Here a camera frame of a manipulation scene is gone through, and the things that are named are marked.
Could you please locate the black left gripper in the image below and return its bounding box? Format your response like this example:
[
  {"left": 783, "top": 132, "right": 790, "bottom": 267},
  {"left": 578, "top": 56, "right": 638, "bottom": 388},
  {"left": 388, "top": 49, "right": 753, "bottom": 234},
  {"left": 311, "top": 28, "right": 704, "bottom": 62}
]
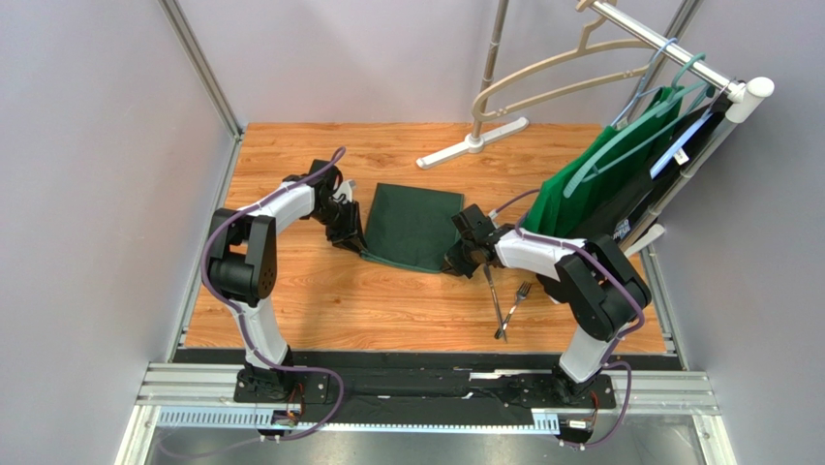
[{"left": 308, "top": 200, "right": 368, "bottom": 254}]

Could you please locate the dark green cloth napkin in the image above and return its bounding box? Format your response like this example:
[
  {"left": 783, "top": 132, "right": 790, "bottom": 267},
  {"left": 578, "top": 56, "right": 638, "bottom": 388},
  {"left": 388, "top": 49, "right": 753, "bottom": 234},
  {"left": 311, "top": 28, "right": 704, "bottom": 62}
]
[{"left": 360, "top": 183, "right": 465, "bottom": 274}]

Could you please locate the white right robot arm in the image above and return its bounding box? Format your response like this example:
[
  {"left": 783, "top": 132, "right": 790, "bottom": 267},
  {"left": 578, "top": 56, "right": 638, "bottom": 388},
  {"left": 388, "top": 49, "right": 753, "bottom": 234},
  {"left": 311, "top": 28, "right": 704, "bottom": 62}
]
[{"left": 443, "top": 204, "right": 652, "bottom": 387}]

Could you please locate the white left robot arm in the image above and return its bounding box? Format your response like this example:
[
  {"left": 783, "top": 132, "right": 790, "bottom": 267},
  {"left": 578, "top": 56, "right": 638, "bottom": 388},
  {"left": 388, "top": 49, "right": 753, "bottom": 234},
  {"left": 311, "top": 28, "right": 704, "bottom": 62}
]
[{"left": 200, "top": 160, "right": 367, "bottom": 394}]

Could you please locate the silver fork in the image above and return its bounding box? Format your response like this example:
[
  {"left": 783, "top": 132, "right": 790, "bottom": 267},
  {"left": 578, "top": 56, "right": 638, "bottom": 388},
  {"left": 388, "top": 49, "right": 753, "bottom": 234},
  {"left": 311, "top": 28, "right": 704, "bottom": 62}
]
[{"left": 494, "top": 281, "right": 532, "bottom": 339}]

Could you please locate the bright green t-shirt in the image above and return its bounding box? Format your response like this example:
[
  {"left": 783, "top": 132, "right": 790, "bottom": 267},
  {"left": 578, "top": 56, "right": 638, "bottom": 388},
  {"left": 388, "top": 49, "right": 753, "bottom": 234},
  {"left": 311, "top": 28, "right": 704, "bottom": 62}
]
[{"left": 521, "top": 86, "right": 683, "bottom": 238}]

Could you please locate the black garment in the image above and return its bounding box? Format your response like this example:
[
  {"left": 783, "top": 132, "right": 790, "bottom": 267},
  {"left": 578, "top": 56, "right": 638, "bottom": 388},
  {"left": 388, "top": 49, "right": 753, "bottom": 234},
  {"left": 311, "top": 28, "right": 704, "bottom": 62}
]
[{"left": 573, "top": 103, "right": 726, "bottom": 242}]

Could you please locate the metal rack upright pole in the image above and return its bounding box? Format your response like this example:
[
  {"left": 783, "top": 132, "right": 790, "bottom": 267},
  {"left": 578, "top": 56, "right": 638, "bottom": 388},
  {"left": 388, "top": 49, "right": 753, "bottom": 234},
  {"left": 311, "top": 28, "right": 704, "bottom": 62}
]
[{"left": 465, "top": 0, "right": 509, "bottom": 153}]

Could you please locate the blue clothes hanger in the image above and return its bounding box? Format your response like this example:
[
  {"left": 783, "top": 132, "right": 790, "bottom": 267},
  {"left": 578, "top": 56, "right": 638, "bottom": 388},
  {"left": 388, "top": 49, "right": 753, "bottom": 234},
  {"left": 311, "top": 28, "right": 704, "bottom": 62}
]
[{"left": 610, "top": 37, "right": 679, "bottom": 130}]

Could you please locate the beige clothes hanger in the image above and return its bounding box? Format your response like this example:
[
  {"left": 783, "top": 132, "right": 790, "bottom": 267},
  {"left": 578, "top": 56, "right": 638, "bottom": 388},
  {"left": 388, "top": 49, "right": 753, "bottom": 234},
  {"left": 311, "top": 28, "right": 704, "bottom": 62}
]
[{"left": 470, "top": 0, "right": 658, "bottom": 124}]

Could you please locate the teal clothes hanger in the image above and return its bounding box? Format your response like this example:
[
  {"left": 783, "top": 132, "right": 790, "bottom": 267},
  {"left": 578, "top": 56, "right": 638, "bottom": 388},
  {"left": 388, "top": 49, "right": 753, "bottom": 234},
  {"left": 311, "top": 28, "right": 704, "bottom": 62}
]
[{"left": 562, "top": 52, "right": 710, "bottom": 200}]

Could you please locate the metal clothes rack rail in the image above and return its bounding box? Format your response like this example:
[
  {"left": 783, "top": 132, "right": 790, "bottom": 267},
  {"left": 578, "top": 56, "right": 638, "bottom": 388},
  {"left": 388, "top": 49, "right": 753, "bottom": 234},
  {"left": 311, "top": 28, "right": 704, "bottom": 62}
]
[{"left": 575, "top": 1, "right": 775, "bottom": 124}]

